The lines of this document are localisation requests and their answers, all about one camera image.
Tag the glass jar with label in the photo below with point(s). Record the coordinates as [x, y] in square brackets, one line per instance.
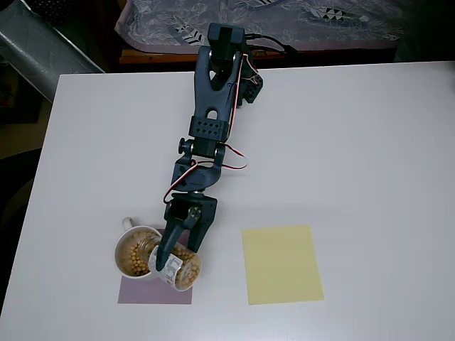
[174, 266]

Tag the yellow paper sheet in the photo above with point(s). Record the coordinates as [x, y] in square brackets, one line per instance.
[281, 266]

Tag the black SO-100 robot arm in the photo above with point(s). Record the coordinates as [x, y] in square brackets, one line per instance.
[209, 89]

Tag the leaf patterned bed cloth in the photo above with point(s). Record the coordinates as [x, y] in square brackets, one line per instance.
[320, 28]

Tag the silver foil duct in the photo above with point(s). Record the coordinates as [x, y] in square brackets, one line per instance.
[42, 53]

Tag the white ceramic mug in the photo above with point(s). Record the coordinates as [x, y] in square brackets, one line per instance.
[128, 223]

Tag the brown wooden board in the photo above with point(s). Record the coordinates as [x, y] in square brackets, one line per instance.
[160, 58]

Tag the purple paper sheet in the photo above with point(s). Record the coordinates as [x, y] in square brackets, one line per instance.
[149, 295]

